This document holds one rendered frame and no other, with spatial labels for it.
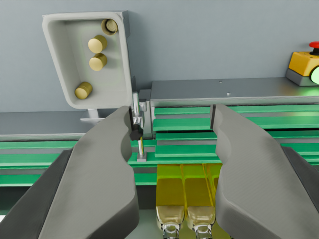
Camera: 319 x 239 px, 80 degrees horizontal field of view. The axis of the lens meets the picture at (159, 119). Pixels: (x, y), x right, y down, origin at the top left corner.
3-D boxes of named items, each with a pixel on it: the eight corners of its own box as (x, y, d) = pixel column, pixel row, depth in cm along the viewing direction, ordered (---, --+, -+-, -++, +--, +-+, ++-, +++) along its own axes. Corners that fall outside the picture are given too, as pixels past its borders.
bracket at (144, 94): (140, 119, 56) (137, 133, 50) (137, 89, 51) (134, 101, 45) (153, 119, 56) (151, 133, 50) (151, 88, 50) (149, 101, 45)
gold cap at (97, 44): (91, 35, 48) (85, 38, 44) (105, 34, 48) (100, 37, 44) (95, 50, 50) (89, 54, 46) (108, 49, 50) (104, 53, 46)
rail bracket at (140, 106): (139, 139, 51) (132, 177, 40) (132, 78, 42) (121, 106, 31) (150, 139, 51) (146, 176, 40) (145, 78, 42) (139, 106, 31)
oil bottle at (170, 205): (158, 157, 55) (155, 236, 37) (157, 142, 52) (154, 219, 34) (178, 157, 55) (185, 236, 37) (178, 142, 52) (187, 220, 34)
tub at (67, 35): (80, 95, 59) (68, 109, 51) (56, 11, 47) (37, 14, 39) (137, 94, 58) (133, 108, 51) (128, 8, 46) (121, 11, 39)
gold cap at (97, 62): (92, 53, 50) (87, 57, 46) (106, 52, 50) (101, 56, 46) (95, 66, 52) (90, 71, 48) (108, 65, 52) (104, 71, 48)
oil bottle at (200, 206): (178, 158, 55) (186, 236, 37) (179, 142, 52) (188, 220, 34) (198, 157, 55) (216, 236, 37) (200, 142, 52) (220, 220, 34)
